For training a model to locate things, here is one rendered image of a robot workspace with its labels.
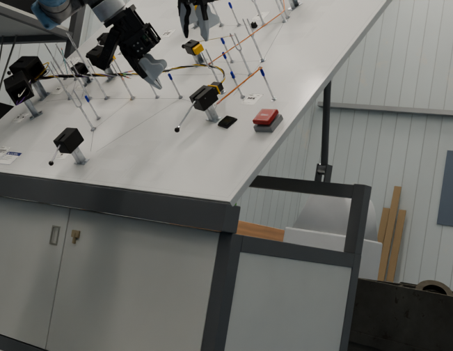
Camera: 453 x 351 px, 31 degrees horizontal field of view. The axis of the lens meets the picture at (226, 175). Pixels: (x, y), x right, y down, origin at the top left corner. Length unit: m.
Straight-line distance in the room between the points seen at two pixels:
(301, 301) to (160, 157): 0.53
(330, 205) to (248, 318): 4.94
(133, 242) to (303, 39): 0.77
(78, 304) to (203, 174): 0.52
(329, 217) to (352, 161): 4.34
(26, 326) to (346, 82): 9.38
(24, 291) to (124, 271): 0.41
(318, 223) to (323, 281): 4.70
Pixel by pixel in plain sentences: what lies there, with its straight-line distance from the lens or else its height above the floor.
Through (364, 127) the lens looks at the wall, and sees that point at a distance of 11.23.
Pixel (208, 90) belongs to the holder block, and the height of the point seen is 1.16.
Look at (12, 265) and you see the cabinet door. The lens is 2.51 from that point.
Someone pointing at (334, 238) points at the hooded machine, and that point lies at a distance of 6.83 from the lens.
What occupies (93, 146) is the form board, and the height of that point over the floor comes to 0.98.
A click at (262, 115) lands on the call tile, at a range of 2.07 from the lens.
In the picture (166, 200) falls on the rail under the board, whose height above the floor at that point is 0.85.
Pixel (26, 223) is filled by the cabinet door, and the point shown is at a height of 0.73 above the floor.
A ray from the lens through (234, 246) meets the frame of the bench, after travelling 1.93.
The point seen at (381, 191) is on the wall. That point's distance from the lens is 11.01.
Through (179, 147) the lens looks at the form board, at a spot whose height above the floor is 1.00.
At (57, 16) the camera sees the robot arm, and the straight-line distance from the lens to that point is 2.01.
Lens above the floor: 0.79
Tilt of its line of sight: 4 degrees up
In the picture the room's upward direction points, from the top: 9 degrees clockwise
